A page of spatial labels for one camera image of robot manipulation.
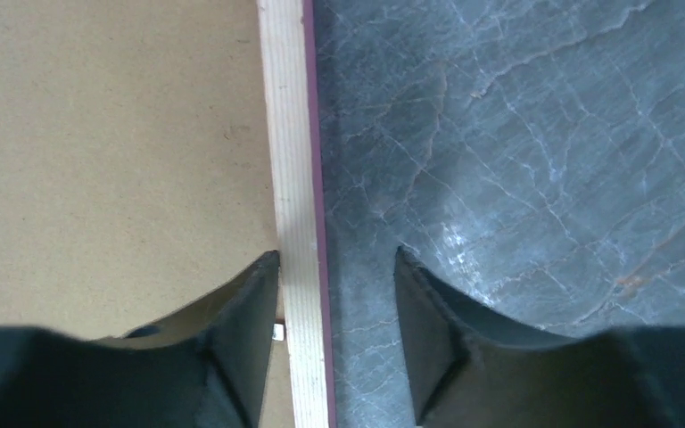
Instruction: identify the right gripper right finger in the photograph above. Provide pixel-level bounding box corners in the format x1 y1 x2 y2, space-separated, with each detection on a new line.
394 248 685 427

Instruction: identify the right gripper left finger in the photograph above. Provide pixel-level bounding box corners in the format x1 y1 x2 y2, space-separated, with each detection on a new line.
0 251 280 427

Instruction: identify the brown backing board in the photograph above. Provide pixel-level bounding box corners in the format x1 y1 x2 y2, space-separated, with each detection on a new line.
0 0 296 428

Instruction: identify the pink wooden picture frame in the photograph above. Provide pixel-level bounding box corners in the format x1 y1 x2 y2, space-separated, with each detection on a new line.
257 1 335 427

